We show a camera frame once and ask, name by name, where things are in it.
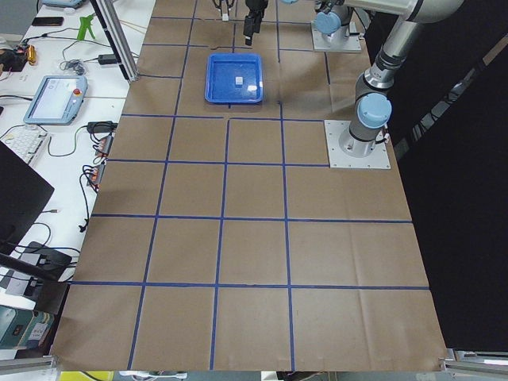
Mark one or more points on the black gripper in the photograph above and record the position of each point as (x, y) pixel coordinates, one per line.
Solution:
(255, 5)
(225, 7)

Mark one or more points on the blue plastic tray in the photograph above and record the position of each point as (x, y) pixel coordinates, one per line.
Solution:
(221, 71)

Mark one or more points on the wooden chopsticks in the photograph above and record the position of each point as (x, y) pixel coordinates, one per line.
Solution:
(139, 28)

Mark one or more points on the black power adapter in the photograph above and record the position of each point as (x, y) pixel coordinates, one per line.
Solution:
(107, 59)

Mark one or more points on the black smartphone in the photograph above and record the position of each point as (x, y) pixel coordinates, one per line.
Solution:
(47, 21)

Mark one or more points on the black usb hub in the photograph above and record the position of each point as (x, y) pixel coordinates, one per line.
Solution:
(102, 148)

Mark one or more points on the blue teach pendant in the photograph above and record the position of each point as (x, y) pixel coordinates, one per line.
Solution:
(57, 100)

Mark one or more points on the brown paper table cover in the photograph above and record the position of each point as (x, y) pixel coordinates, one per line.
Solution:
(221, 239)

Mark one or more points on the white keyboard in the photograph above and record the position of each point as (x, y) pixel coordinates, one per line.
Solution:
(27, 142)

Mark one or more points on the black monitor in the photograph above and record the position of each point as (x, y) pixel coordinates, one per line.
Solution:
(24, 195)

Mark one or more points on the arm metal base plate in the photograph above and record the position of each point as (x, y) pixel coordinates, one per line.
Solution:
(346, 39)
(345, 152)

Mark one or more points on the aluminium frame post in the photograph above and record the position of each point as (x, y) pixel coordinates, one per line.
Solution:
(109, 20)

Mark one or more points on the green handled reach grabber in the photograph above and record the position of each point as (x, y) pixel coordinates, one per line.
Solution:
(85, 27)

